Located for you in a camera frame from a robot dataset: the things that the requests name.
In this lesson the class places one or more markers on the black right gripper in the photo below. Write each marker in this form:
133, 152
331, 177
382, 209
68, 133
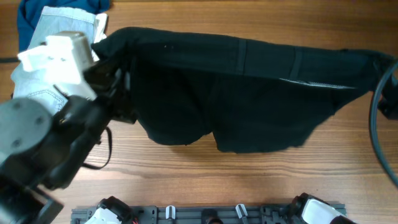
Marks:
388, 103

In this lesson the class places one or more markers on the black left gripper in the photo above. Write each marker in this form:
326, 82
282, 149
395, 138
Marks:
115, 88

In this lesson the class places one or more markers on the black shorts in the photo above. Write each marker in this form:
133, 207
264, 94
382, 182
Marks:
252, 96

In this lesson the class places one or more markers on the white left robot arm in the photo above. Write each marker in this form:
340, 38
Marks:
42, 151

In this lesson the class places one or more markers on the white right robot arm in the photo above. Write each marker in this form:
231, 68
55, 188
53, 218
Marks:
315, 211

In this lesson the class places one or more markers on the white garment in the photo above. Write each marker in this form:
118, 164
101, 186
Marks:
100, 23

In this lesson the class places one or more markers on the light blue denim jeans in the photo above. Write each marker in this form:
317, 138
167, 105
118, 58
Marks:
51, 69

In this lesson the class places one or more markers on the dark blue garment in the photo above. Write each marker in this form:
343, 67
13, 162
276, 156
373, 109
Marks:
29, 12

